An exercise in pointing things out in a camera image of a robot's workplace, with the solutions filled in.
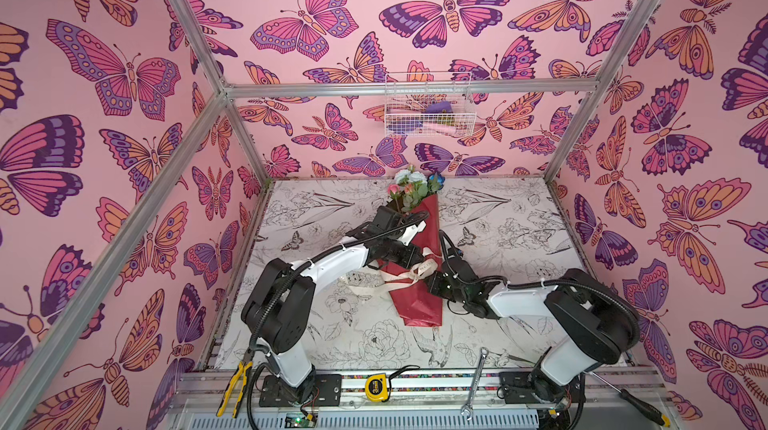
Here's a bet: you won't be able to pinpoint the cream satin ribbon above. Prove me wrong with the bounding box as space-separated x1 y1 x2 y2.
340 248 442 297

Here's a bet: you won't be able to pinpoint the dark red wrapping paper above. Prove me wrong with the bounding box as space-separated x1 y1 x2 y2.
383 194 443 327

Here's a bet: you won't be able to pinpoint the white fake rose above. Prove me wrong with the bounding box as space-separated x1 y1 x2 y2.
388 165 445 213

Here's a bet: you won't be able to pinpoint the blue fake rose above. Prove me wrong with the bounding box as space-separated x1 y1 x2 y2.
427 172 445 194

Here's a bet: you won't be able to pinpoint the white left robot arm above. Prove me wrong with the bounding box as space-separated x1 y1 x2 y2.
241 206 429 392

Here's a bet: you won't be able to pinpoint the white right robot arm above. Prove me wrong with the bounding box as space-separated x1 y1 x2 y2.
426 255 640 403

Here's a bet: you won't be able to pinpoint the silver combination wrench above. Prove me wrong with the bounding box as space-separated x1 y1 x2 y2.
460 347 489 421

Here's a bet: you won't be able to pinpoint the yellow tape measure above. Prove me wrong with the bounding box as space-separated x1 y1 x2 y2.
364 373 391 403

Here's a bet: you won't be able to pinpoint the green circuit board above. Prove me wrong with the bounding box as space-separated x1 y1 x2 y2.
284 413 317 429

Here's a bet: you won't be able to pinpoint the black yellow screwdriver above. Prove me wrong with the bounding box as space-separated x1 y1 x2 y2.
588 372 671 428

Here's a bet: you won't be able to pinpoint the white wire basket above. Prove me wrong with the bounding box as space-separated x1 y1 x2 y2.
382 74 477 139

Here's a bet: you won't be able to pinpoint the yellow handled pliers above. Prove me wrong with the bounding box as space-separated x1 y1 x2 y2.
216 349 254 418

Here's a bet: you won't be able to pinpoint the aluminium frame crossbar back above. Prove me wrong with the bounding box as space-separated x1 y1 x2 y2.
226 78 599 100

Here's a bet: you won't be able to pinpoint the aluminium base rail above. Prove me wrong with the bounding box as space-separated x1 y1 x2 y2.
170 366 670 416

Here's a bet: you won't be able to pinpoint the aluminium frame post right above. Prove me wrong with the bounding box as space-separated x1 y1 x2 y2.
543 0 662 184

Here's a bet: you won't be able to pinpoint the aluminium frame post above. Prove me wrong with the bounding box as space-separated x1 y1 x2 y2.
167 0 269 185
543 0 662 184

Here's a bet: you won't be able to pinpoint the aluminium frame post left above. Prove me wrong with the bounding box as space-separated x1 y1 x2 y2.
167 0 269 185

